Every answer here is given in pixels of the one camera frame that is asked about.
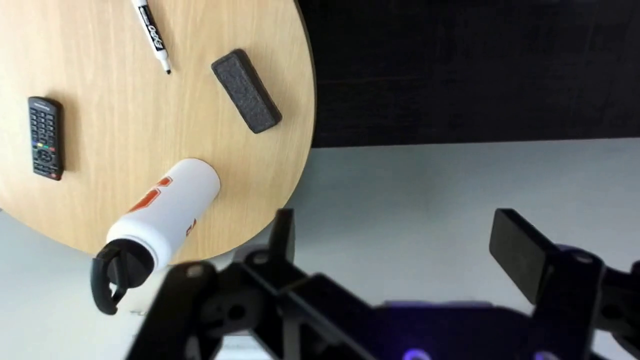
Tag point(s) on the black whiteboard duster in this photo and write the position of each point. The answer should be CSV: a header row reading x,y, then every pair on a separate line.
x,y
247,90

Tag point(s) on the white bottle with orange logo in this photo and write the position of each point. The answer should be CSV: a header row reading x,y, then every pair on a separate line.
x,y
171,206

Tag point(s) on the white black whiteboard marker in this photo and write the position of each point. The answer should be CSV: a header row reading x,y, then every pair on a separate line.
x,y
152,32

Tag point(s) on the black remote control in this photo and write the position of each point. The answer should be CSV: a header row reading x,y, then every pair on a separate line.
x,y
44,136

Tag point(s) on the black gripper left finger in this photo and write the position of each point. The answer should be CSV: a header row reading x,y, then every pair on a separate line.
x,y
201,313

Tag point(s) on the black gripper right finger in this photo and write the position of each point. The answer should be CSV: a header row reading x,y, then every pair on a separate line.
x,y
567,293

